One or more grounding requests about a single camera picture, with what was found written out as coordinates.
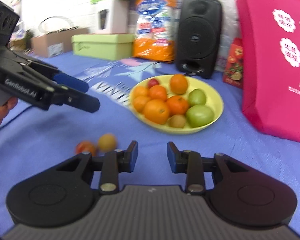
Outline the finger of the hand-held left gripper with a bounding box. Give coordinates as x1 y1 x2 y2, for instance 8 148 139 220
37 80 101 113
14 51 89 93

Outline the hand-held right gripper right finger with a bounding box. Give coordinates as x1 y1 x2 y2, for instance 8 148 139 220
167 141 249 194

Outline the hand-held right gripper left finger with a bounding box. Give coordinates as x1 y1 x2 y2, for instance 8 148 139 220
56 141 138 193

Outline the small yellow tomato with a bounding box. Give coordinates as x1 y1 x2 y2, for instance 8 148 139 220
98 133 117 152

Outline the small brown fruit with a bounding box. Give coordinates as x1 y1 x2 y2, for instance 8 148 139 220
168 114 186 128

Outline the small brownish tomato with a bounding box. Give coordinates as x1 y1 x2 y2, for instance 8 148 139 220
76 141 97 155

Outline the large orange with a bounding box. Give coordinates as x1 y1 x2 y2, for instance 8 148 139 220
143 99 170 125

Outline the green fruit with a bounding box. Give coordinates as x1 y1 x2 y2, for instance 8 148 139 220
188 88 207 106
186 105 214 128

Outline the yellow plate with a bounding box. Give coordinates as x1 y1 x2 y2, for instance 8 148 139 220
129 74 224 134

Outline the person's left hand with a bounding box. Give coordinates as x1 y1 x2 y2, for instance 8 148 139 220
0 97 19 133

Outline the blue printed tablecloth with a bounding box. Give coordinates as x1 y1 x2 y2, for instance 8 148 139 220
0 51 300 235

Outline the brown cardboard box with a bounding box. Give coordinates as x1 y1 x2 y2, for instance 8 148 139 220
31 27 89 58

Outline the light green shoebox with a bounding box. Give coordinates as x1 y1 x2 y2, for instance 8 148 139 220
72 34 135 61

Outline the white product box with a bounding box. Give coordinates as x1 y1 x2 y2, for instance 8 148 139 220
94 0 130 34

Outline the orange packet of cups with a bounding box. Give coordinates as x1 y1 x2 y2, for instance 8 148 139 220
132 0 178 62

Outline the red printed packet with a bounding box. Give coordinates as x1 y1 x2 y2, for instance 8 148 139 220
222 37 244 89

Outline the black speaker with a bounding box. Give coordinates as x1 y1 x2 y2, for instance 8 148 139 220
175 0 223 79

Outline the pink tote bag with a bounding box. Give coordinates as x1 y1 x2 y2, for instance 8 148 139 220
236 0 300 145

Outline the clear floral plastic wrap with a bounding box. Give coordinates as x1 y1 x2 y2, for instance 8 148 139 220
207 0 243 73

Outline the black cable loop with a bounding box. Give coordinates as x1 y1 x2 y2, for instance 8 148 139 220
38 16 77 34

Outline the black speaker cable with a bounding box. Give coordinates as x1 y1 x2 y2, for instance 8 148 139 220
140 61 198 77

